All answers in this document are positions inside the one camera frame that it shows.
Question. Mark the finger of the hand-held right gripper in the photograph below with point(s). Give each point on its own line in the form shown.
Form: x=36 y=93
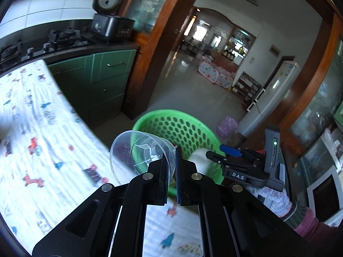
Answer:
x=214 y=155
x=230 y=150

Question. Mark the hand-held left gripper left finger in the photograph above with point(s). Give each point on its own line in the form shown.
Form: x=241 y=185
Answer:
x=163 y=178

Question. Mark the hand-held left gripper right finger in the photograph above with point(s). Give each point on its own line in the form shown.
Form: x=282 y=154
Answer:
x=178 y=178

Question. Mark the clear plastic cup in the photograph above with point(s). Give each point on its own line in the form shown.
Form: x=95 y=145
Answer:
x=126 y=155

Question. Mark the green plastic basket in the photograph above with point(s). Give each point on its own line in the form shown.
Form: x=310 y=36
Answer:
x=171 y=123

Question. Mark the person's right forearm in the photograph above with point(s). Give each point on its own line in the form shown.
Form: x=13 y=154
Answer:
x=308 y=225

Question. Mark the white crumpled paper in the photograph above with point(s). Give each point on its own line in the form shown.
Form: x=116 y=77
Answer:
x=199 y=160

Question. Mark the pink plastic bag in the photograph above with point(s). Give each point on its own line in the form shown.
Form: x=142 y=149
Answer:
x=227 y=127

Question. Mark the white standing air conditioner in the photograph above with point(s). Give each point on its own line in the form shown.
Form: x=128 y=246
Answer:
x=273 y=93

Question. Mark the dark wooden shoe rack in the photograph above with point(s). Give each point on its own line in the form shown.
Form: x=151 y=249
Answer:
x=246 y=88

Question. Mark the white microwave oven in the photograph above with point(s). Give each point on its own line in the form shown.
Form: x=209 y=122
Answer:
x=327 y=195

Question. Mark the wooden glass-front cabinet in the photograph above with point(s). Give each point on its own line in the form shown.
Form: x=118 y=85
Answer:
x=321 y=99

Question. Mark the pink and white play fence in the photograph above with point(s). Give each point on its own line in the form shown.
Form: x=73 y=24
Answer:
x=214 y=73

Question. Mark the wooden display cabinet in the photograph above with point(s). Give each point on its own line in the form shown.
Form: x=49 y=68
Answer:
x=238 y=45

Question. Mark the green kitchen cabinet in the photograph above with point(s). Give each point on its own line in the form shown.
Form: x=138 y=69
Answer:
x=107 y=85

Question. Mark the black rice cooker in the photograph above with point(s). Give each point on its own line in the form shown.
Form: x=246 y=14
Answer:
x=112 y=24

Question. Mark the black gas stove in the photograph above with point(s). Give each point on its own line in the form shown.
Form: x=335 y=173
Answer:
x=61 y=38

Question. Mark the wooden door frame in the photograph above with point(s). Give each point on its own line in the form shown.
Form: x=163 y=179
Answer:
x=144 y=85

